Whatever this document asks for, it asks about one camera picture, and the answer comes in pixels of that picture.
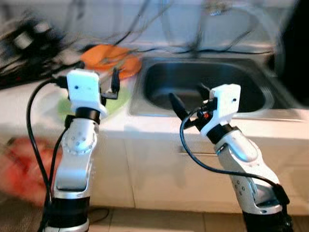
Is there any green plate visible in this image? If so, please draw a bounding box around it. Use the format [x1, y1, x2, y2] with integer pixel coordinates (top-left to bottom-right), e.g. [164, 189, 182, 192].
[57, 86, 132, 122]

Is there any stainless steel sink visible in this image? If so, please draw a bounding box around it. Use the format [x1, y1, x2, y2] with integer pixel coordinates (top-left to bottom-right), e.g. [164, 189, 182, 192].
[128, 57, 300, 116]

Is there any orange plate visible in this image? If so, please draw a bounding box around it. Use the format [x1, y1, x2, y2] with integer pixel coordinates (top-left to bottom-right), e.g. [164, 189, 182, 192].
[80, 44, 142, 80]

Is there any orange bowl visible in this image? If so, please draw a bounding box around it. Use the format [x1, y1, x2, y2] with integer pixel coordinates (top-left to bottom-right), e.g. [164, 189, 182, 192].
[80, 44, 131, 68]

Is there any steel faucet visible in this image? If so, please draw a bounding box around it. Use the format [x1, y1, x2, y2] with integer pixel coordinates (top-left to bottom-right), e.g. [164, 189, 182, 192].
[188, 0, 232, 59]

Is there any white sink cabinet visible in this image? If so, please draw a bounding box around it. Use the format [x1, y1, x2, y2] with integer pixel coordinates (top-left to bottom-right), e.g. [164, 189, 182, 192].
[0, 121, 309, 216]

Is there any black charger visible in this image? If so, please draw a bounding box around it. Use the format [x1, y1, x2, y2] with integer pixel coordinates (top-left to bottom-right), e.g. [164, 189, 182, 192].
[0, 18, 66, 63]

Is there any red plastic bag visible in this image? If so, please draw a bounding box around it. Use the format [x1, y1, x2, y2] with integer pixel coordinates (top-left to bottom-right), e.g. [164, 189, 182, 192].
[0, 137, 56, 206]

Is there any brown wicker basket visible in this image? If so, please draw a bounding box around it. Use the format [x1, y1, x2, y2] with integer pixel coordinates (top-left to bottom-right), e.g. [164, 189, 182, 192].
[0, 193, 46, 232]

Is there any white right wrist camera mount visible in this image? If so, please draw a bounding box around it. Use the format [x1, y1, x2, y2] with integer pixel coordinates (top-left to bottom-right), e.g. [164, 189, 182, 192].
[199, 84, 241, 137]

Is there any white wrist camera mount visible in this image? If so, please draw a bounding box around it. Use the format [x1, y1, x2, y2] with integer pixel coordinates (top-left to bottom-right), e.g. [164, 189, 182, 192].
[199, 84, 241, 137]
[66, 69, 108, 114]

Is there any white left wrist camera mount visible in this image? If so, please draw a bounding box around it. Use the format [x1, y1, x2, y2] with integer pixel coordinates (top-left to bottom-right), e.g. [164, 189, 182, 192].
[66, 69, 108, 114]

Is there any steel drawer handle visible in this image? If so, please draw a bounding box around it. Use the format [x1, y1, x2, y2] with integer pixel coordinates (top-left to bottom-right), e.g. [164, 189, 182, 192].
[179, 145, 223, 158]

